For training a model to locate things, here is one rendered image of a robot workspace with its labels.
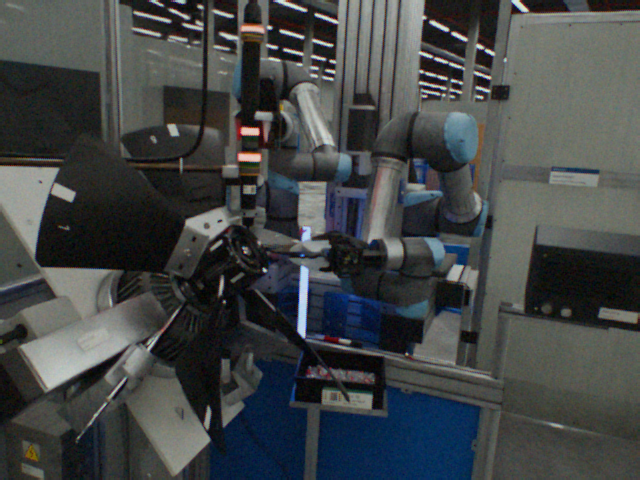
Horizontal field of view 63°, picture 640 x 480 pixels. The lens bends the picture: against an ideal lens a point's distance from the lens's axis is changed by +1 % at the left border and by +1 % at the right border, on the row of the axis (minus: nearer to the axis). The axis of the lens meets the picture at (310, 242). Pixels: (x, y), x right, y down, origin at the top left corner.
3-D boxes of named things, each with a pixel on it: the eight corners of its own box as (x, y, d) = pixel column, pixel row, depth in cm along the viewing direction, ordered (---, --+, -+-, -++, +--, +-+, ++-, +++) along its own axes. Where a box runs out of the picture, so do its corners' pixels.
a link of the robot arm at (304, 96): (309, 88, 171) (346, 194, 142) (276, 86, 168) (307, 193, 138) (317, 56, 163) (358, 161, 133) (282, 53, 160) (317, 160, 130)
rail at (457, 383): (195, 342, 163) (195, 317, 161) (202, 337, 167) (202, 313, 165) (500, 411, 132) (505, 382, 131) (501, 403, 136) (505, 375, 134)
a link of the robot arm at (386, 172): (370, 102, 133) (332, 292, 130) (412, 104, 128) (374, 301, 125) (384, 119, 143) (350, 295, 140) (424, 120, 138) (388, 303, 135)
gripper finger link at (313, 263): (293, 264, 113) (334, 261, 115) (287, 255, 118) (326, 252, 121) (293, 278, 114) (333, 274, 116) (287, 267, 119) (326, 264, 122)
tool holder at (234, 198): (222, 216, 105) (223, 167, 102) (220, 210, 111) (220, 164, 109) (267, 217, 107) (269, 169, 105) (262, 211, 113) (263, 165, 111)
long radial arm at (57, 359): (115, 317, 103) (153, 288, 99) (136, 350, 103) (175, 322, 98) (-26, 382, 77) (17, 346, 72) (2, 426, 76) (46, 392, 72)
